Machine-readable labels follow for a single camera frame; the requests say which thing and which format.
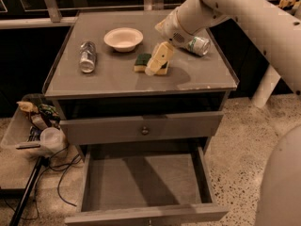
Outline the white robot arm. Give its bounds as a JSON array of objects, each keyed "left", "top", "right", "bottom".
[{"left": 155, "top": 0, "right": 301, "bottom": 226}]

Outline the green and white can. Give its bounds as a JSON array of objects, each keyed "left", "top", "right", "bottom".
[{"left": 185, "top": 37, "right": 211, "bottom": 57}]

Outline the clear plastic bin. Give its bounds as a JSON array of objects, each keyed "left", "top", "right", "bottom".
[{"left": 1, "top": 94, "right": 68, "bottom": 188}]

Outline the metal railing frame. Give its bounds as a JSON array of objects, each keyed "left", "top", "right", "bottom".
[{"left": 0, "top": 0, "right": 185, "bottom": 29}]

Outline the white bowl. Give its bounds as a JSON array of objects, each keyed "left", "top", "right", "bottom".
[{"left": 103, "top": 27, "right": 144, "bottom": 53}]

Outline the round metal drawer knob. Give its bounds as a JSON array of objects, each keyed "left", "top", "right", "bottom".
[{"left": 141, "top": 127, "right": 150, "bottom": 136}]

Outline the black cable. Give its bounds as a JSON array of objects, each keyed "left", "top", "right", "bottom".
[{"left": 0, "top": 143, "right": 83, "bottom": 221}]

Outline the white diagonal pole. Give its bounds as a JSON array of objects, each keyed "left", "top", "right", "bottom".
[{"left": 251, "top": 65, "right": 280, "bottom": 108}]

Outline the black tripod leg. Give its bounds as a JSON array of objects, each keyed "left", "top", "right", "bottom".
[{"left": 9, "top": 156, "right": 45, "bottom": 226}]

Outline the green and yellow sponge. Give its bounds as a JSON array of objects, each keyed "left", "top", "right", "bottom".
[{"left": 134, "top": 54, "right": 169, "bottom": 75}]

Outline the grey upper drawer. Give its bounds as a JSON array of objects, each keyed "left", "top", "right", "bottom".
[{"left": 60, "top": 111, "right": 223, "bottom": 145}]

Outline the green snack bag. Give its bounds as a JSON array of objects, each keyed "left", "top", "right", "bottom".
[{"left": 38, "top": 104, "right": 60, "bottom": 121}]

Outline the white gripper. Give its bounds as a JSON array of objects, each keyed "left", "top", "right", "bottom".
[{"left": 145, "top": 8, "right": 196, "bottom": 75}]

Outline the grey drawer cabinet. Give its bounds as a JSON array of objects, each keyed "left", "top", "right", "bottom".
[{"left": 41, "top": 8, "right": 240, "bottom": 226}]

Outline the yellow object on ledge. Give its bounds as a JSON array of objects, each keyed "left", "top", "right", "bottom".
[{"left": 278, "top": 0, "right": 300, "bottom": 10}]

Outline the clear plastic cup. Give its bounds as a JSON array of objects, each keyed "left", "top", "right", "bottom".
[{"left": 40, "top": 127, "right": 66, "bottom": 153}]

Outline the open grey lower drawer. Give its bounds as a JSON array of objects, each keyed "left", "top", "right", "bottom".
[{"left": 65, "top": 143, "right": 228, "bottom": 226}]

